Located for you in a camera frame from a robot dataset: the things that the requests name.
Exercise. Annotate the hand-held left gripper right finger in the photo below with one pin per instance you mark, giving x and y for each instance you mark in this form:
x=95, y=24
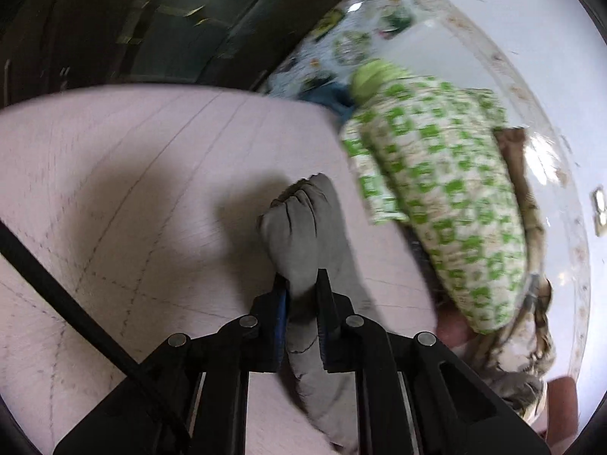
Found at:
x=323, y=322

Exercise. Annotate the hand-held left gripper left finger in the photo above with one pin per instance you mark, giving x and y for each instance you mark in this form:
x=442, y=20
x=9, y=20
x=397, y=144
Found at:
x=282, y=313

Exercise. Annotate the grey quilted jacket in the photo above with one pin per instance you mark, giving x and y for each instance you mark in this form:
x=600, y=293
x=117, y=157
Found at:
x=303, y=237

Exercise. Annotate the green checked quilt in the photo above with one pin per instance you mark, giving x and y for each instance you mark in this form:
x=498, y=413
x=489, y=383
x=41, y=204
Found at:
x=441, y=189

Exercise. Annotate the pink bed sheet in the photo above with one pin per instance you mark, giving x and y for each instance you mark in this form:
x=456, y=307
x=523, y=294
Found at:
x=118, y=199

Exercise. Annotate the blue cloth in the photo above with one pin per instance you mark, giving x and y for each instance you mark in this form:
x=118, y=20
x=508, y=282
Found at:
x=332, y=97

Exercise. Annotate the brown leaf print blanket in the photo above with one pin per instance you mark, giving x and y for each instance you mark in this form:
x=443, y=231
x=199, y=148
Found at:
x=545, y=341

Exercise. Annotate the reddish pink cushion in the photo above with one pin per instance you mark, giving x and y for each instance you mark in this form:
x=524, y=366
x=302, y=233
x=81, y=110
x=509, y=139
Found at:
x=562, y=407

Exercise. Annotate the green patterned white sheet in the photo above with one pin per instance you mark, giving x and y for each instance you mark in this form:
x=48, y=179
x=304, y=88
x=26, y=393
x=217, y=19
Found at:
x=351, y=47

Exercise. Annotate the dark wooden wardrobe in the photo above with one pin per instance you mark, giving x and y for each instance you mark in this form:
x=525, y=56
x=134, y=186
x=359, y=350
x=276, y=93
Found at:
x=95, y=19

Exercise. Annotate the white wall socket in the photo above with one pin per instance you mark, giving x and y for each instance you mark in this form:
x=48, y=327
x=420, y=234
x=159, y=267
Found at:
x=600, y=208

